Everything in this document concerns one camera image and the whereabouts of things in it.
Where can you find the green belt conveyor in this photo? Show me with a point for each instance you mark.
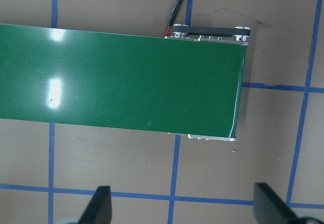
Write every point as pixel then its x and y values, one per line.
pixel 126 82

